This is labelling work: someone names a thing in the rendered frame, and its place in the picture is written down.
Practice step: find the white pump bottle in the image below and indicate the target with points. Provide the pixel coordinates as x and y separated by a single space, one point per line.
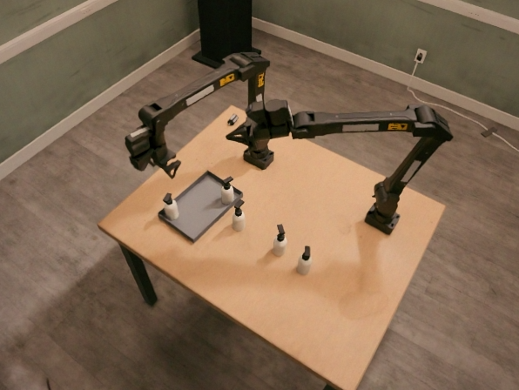
238 217
171 209
279 242
227 191
304 264

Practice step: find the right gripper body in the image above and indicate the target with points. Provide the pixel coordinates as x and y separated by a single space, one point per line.
168 156

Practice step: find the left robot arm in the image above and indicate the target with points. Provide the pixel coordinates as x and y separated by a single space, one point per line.
417 119

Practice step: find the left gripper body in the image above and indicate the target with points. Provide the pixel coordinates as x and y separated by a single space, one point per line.
253 143

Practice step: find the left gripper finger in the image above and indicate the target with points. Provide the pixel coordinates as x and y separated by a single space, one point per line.
236 133
239 127

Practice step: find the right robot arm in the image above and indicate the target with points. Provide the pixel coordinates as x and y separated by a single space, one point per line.
240 66

